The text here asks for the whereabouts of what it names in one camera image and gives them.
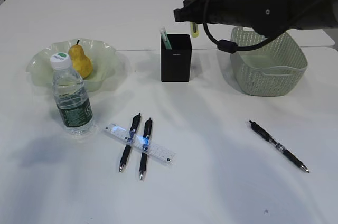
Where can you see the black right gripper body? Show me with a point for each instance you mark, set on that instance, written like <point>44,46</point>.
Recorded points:
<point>266,17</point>

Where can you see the mint green utility knife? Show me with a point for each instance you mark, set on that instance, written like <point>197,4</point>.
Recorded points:
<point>164,38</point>

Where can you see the black pen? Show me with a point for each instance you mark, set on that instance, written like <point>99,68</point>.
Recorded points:
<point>278,146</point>
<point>144,156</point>
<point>130,140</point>

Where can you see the yellow pear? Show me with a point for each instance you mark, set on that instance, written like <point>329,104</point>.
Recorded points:
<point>80,61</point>

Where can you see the clear plastic ruler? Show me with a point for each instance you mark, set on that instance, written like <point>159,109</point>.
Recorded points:
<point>141,144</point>

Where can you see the clear water bottle green label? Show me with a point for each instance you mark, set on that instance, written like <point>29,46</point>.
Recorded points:
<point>70,95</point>

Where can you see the black blue right robot arm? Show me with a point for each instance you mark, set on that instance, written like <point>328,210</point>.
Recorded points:
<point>306,14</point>

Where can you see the black square pen holder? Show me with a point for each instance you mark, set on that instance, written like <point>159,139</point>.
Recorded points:
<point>175,63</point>

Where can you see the green woven plastic basket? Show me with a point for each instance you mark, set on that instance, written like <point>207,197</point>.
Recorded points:
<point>273,70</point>

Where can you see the pale green wavy plate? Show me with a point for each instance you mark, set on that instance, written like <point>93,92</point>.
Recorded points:
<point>108,65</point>

